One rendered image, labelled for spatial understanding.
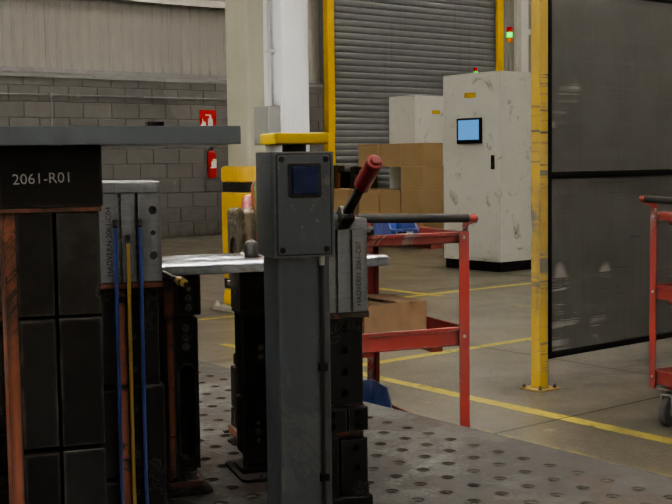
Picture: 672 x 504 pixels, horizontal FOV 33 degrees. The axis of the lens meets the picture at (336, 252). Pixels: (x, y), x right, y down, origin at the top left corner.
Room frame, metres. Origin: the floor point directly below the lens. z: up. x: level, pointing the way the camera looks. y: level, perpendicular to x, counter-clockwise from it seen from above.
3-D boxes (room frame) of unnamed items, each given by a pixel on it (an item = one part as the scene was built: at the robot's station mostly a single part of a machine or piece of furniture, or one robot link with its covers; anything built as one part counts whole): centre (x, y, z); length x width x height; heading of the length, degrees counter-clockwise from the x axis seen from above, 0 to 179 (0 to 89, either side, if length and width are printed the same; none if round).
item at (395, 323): (3.85, -0.09, 0.49); 0.81 x 0.47 x 0.97; 22
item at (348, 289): (1.43, 0.00, 0.88); 0.11 x 0.10 x 0.36; 19
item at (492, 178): (11.81, -1.57, 1.22); 0.80 x 0.54 x 2.45; 39
